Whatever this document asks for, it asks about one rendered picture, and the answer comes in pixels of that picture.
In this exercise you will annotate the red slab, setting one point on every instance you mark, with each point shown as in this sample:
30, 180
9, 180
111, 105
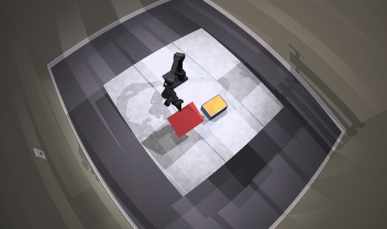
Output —
185, 120

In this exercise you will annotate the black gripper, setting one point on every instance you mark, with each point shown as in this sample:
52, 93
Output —
177, 102

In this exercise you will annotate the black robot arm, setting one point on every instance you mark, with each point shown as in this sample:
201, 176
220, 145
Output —
176, 70

